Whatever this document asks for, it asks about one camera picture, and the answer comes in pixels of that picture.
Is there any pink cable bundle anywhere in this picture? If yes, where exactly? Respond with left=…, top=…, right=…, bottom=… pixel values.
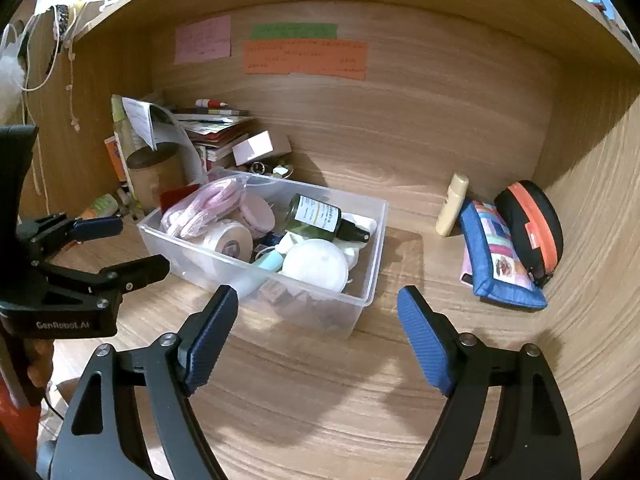
left=161, top=177, right=247, bottom=238

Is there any person's left hand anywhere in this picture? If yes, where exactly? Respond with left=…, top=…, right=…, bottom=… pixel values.
left=27, top=339, right=56, bottom=391

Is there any dark green spray bottle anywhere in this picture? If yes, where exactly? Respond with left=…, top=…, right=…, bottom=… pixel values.
left=286, top=193, right=372, bottom=243

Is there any teal tube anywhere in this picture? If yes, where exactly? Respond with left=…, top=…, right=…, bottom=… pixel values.
left=235, top=250, right=283, bottom=297

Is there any blue patchwork pencil case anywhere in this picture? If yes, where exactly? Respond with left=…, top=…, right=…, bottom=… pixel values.
left=459, top=199, right=548, bottom=311

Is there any cream plastic bottle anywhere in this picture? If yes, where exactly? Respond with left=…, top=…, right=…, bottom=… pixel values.
left=435, top=172, right=471, bottom=237

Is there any orange paper note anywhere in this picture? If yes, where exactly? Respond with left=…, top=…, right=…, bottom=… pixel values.
left=243, top=38, right=368, bottom=81

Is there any black orange zip case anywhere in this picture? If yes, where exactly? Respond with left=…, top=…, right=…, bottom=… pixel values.
left=494, top=180, right=565, bottom=288

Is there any brown jar black lid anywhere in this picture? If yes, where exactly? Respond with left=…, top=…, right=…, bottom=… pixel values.
left=126, top=142, right=187, bottom=213

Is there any orange book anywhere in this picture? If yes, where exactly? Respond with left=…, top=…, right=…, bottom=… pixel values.
left=104, top=135, right=128, bottom=183

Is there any translucent plastic sheet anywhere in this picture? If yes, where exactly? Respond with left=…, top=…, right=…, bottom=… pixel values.
left=150, top=105, right=208, bottom=186

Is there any small green bottle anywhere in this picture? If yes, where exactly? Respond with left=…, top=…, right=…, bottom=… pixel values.
left=80, top=194, right=120, bottom=220

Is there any pink paper note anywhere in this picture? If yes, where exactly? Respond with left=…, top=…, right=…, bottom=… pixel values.
left=174, top=15, right=232, bottom=65

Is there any white hanging cable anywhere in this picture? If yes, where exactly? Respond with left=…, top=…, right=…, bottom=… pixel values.
left=20, top=6, right=65, bottom=93

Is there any white knotted cord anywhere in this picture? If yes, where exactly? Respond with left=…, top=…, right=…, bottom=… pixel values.
left=64, top=5, right=82, bottom=133

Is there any pile of small trinkets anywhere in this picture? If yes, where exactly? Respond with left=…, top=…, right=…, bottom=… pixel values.
left=235, top=160, right=296, bottom=179

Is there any flat pink case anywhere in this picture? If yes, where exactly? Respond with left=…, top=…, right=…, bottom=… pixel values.
left=460, top=247, right=476, bottom=287

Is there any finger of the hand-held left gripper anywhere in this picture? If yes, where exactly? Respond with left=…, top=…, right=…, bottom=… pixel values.
left=40, top=254, right=171, bottom=311
left=17, top=214, right=124, bottom=261

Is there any small white cardboard box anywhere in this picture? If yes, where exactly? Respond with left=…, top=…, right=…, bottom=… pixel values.
left=232, top=130, right=292, bottom=166

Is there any clear plastic storage bin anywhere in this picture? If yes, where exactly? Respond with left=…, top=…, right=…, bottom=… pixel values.
left=137, top=170, right=390, bottom=340

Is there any white handwritten paper sheet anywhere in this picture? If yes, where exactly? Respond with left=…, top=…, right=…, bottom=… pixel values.
left=121, top=97, right=171, bottom=151

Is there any stack of books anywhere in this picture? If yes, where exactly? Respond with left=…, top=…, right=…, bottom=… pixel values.
left=172, top=105, right=251, bottom=172

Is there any pink handheld fan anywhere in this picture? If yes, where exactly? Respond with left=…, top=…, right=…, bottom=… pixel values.
left=232, top=194, right=277, bottom=236

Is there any white tape roll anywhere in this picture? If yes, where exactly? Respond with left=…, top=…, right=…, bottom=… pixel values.
left=202, top=220, right=254, bottom=263

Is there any green paper note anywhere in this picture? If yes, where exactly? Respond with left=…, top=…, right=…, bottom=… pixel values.
left=251, top=23, right=338, bottom=41

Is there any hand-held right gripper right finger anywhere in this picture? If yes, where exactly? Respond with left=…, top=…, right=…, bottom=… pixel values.
left=397, top=285, right=583, bottom=480

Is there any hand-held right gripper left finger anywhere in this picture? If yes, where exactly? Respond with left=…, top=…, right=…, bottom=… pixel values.
left=37, top=285, right=240, bottom=480

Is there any wooden desktop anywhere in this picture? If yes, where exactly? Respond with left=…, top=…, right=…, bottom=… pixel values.
left=45, top=157, right=571, bottom=480

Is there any white translucent lid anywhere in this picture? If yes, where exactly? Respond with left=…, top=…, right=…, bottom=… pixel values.
left=281, top=239, right=350, bottom=291

